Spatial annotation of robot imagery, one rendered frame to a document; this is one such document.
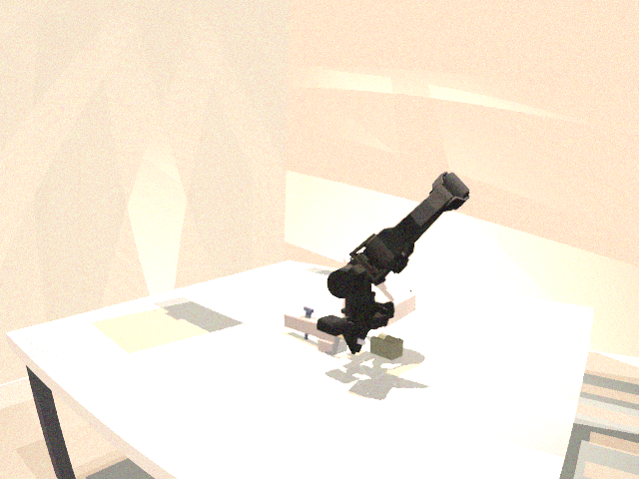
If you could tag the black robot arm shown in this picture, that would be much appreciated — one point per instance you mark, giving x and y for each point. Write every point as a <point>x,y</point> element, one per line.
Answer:
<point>390,249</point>

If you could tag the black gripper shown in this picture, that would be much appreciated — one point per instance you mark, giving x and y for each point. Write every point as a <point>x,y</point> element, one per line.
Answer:
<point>345,326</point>

